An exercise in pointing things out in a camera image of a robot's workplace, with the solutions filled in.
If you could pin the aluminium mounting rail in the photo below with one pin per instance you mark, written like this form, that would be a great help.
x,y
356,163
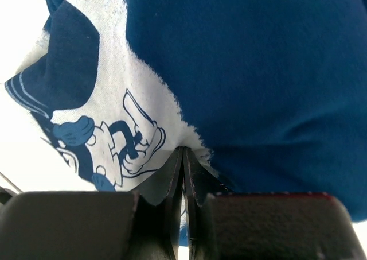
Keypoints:
x,y
9,183

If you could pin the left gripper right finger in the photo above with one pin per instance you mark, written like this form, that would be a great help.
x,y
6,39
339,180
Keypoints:
x,y
227,225

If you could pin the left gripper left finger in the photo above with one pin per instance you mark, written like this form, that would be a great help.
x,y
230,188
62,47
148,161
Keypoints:
x,y
139,224

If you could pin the navy blue t-shirt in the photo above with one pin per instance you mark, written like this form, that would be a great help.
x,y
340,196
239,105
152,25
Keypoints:
x,y
269,94

